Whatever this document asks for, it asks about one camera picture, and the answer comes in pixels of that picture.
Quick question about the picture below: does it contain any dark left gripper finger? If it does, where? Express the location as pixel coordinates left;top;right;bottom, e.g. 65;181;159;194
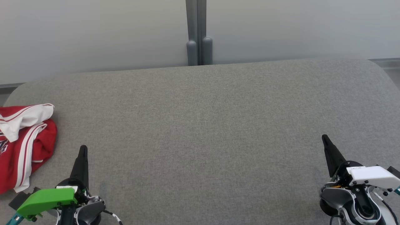
69;145;89;188

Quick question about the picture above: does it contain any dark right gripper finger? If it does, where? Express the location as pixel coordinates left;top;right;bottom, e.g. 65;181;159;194
322;134;347;178

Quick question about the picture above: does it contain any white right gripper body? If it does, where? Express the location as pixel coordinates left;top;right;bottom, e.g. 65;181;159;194
336;161;400;188

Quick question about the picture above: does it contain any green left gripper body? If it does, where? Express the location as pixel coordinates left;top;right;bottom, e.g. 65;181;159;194
16;178;91;225

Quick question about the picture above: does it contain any red Bulls basketball jersey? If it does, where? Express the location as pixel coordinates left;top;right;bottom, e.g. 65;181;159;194
0;103;58;195

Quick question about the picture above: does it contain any grey fabric sofa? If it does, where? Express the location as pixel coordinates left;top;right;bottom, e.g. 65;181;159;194
0;57;400;225

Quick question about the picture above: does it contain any left camera cable teal plug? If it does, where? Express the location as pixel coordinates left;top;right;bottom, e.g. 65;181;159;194
5;212;25;225

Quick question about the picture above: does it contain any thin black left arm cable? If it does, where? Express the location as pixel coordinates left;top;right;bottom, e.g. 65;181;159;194
102;209;124;225

